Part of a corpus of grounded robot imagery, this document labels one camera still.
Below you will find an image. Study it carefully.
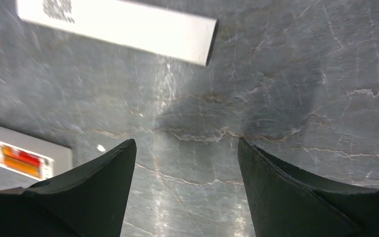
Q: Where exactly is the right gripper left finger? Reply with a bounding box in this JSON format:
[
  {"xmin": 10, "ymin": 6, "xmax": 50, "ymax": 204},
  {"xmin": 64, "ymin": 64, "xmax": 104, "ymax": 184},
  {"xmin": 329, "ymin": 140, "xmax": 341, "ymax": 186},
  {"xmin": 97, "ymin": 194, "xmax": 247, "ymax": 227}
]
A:
[{"xmin": 0, "ymin": 139, "xmax": 137, "ymax": 237}]

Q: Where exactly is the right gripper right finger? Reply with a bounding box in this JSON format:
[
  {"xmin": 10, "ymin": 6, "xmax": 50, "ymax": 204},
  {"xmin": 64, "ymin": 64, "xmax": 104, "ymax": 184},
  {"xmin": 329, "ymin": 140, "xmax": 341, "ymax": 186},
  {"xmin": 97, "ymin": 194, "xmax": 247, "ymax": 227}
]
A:
[{"xmin": 238, "ymin": 138, "xmax": 379, "ymax": 237}]

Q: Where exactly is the white remote control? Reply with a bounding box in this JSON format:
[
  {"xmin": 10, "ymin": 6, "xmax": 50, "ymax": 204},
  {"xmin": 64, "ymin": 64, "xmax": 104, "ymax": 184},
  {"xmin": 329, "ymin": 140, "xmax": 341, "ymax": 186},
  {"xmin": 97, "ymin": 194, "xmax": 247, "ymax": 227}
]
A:
[{"xmin": 0, "ymin": 127, "xmax": 73, "ymax": 190}]

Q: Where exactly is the orange battery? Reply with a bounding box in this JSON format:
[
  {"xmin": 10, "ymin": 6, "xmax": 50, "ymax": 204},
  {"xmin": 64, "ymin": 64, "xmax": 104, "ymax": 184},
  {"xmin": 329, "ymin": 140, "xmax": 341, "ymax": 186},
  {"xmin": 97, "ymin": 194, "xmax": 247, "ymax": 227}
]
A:
[{"xmin": 1, "ymin": 156, "xmax": 41, "ymax": 178}]

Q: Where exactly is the red battery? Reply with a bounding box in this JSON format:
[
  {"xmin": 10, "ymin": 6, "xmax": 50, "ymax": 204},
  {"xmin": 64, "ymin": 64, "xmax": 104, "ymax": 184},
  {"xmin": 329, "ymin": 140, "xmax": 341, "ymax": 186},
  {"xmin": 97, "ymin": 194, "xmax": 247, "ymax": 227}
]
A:
[{"xmin": 1, "ymin": 146, "xmax": 41, "ymax": 167}]

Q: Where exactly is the white remote battery cover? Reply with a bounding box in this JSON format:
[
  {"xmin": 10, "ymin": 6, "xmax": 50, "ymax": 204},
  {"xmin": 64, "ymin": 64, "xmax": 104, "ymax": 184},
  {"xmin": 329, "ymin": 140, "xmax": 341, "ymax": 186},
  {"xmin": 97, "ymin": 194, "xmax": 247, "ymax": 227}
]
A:
[{"xmin": 16, "ymin": 0, "xmax": 218, "ymax": 66}]

